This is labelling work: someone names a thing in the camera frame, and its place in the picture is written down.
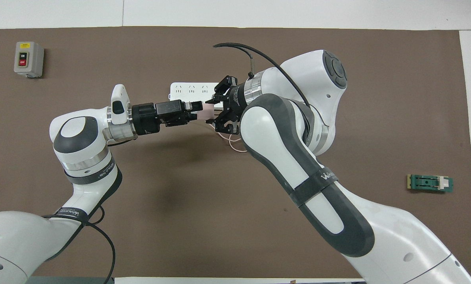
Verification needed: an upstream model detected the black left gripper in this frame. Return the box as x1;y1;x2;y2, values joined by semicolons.
131;99;204;136

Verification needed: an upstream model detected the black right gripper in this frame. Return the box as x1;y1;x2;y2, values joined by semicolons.
205;75;247;135

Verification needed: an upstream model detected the pink charger adapter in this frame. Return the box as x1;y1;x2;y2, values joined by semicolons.
196;104;217;121

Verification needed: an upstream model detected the white power strip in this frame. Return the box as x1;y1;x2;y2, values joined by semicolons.
169;82;225;109

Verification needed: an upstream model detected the brown table mat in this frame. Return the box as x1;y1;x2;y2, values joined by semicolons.
0;26;471;278

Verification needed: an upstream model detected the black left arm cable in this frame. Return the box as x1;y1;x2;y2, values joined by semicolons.
42;204;116;284

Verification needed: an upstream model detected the grey on-off switch box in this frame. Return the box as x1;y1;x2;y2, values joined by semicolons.
14;41;45;78

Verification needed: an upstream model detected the green knife switch yellow base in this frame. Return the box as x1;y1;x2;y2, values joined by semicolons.
407;174;454;194

